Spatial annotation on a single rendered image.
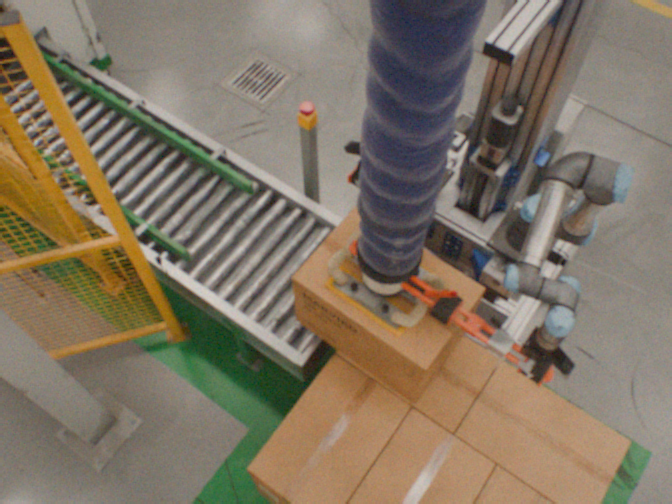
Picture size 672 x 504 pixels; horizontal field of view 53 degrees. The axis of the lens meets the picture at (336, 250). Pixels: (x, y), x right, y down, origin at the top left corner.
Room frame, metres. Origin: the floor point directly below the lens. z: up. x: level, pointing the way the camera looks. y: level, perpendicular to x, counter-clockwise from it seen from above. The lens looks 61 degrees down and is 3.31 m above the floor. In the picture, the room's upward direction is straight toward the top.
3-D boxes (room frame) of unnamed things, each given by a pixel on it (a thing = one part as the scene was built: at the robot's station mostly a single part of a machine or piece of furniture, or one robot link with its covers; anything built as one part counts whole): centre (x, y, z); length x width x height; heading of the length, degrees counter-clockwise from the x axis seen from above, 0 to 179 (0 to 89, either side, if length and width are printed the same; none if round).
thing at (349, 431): (0.61, -0.42, 0.34); 1.20 x 1.00 x 0.40; 54
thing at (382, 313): (1.04, -0.12, 1.10); 0.34 x 0.10 x 0.05; 52
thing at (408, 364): (1.11, -0.19, 0.87); 0.60 x 0.40 x 0.40; 53
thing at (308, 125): (1.99, 0.13, 0.50); 0.07 x 0.07 x 1.00; 54
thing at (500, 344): (0.83, -0.55, 1.19); 0.07 x 0.07 x 0.04; 52
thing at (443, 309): (0.96, -0.38, 1.20); 0.10 x 0.08 x 0.06; 142
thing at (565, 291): (0.86, -0.66, 1.50); 0.11 x 0.11 x 0.08; 67
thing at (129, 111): (2.36, 1.03, 0.60); 1.60 x 0.10 x 0.09; 54
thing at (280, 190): (2.19, 0.71, 0.50); 2.31 x 0.05 x 0.19; 54
